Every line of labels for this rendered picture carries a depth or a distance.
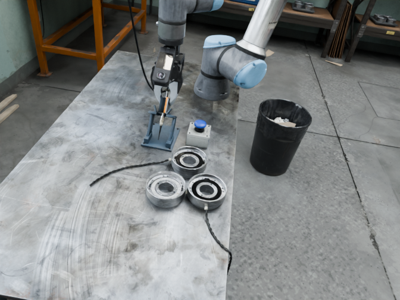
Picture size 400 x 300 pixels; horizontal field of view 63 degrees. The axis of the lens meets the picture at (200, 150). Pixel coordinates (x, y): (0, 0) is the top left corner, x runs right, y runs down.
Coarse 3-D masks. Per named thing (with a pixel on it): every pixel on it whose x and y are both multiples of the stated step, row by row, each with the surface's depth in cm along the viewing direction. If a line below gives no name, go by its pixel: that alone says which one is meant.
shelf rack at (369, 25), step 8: (352, 8) 414; (368, 8) 366; (352, 16) 419; (360, 16) 412; (368, 16) 371; (352, 24) 408; (360, 24) 380; (368, 24) 385; (376, 24) 390; (352, 32) 405; (360, 32) 382; (368, 32) 382; (376, 32) 381; (384, 32) 380; (392, 32) 378; (352, 40) 395; (352, 48) 395
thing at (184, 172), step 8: (176, 152) 98; (200, 152) 99; (184, 160) 98; (192, 160) 99; (176, 168) 93; (184, 168) 92; (192, 168) 92; (200, 168) 93; (184, 176) 94; (192, 176) 94
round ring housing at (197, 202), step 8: (200, 176) 91; (208, 176) 91; (216, 176) 90; (192, 184) 89; (200, 184) 89; (208, 184) 89; (224, 184) 88; (200, 192) 87; (208, 192) 91; (216, 192) 87; (224, 192) 88; (192, 200) 85; (200, 200) 83; (216, 200) 84; (200, 208) 86; (208, 208) 86
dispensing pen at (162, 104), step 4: (168, 88) 102; (160, 100) 100; (164, 100) 100; (160, 104) 100; (164, 104) 100; (160, 108) 101; (164, 116) 102; (160, 120) 102; (160, 124) 103; (160, 128) 103
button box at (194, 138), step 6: (192, 126) 107; (210, 126) 108; (192, 132) 105; (198, 132) 105; (204, 132) 105; (192, 138) 104; (198, 138) 104; (204, 138) 104; (186, 144) 106; (192, 144) 106; (198, 144) 106; (204, 144) 105
